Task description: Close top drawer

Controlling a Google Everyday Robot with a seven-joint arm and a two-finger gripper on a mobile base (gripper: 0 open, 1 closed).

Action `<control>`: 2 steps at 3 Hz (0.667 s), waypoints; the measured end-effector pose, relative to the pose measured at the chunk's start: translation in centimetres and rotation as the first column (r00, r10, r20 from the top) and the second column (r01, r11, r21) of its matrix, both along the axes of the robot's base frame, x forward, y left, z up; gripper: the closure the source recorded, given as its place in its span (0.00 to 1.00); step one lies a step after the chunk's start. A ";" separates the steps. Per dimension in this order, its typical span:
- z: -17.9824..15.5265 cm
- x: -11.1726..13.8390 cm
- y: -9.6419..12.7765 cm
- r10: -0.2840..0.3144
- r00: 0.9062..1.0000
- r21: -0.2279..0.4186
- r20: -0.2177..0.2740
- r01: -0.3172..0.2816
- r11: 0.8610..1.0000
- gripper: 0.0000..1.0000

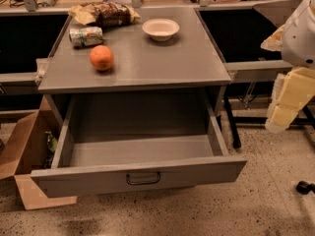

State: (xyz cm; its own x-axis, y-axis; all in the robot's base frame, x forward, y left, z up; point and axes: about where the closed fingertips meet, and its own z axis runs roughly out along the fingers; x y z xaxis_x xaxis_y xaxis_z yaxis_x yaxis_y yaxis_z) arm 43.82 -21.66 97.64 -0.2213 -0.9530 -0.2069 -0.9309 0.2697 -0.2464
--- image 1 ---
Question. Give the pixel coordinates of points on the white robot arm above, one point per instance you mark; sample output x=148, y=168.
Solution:
x=295, y=40

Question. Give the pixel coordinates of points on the black caster wheel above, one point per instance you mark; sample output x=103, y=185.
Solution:
x=304, y=187

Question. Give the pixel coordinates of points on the cans inside cardboard box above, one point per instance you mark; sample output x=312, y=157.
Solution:
x=52, y=143

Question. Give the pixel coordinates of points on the white gripper body with padding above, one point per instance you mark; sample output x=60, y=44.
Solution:
x=299, y=39

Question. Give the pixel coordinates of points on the grey drawer cabinet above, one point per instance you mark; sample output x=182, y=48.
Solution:
x=187, y=60

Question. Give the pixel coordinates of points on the green white soda can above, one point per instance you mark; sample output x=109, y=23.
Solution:
x=85, y=36

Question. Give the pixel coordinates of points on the cardboard box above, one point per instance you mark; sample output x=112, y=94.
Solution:
x=27, y=150

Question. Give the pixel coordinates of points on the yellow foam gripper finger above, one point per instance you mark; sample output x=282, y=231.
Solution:
x=279, y=118

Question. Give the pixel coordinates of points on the orange fruit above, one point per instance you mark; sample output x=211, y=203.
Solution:
x=101, y=58

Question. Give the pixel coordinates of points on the brown chip bag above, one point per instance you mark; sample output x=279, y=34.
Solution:
x=104, y=14

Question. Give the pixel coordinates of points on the grey top drawer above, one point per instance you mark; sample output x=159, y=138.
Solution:
x=134, y=141

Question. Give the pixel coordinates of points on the white paper bowl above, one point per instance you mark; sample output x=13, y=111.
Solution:
x=160, y=29

